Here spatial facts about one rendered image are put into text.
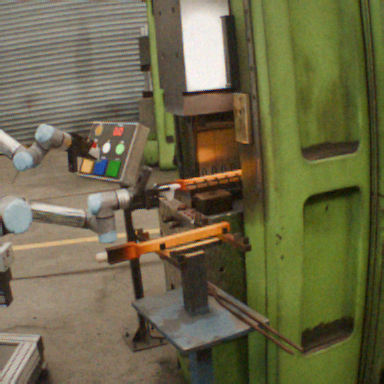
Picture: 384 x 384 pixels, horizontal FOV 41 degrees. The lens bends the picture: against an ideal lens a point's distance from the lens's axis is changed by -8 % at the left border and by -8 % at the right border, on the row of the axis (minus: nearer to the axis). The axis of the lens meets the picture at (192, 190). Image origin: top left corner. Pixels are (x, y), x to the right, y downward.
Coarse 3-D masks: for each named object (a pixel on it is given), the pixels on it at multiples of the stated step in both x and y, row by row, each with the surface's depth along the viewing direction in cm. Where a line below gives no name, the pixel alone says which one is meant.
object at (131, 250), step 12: (204, 228) 169; (216, 228) 169; (228, 228) 172; (156, 240) 162; (168, 240) 162; (180, 240) 164; (192, 240) 166; (108, 252) 154; (120, 252) 156; (132, 252) 158; (144, 252) 159
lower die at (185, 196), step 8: (232, 176) 223; (240, 176) 224; (184, 184) 216; (192, 184) 216; (200, 184) 217; (216, 184) 215; (224, 184) 216; (232, 184) 218; (240, 184) 219; (176, 192) 226; (184, 192) 217; (192, 192) 212; (200, 192) 213; (184, 200) 219
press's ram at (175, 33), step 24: (168, 0) 198; (192, 0) 190; (216, 0) 193; (168, 24) 202; (192, 24) 192; (216, 24) 196; (168, 48) 207; (192, 48) 194; (216, 48) 198; (168, 72) 211; (192, 72) 196; (216, 72) 200
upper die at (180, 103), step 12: (168, 96) 215; (180, 96) 204; (192, 96) 204; (204, 96) 205; (216, 96) 207; (228, 96) 209; (168, 108) 218; (180, 108) 206; (192, 108) 204; (204, 108) 206; (216, 108) 208; (228, 108) 210
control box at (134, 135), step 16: (96, 128) 268; (112, 128) 261; (128, 128) 253; (144, 128) 253; (96, 144) 264; (112, 144) 257; (128, 144) 250; (144, 144) 254; (128, 160) 248; (96, 176) 258; (128, 176) 249
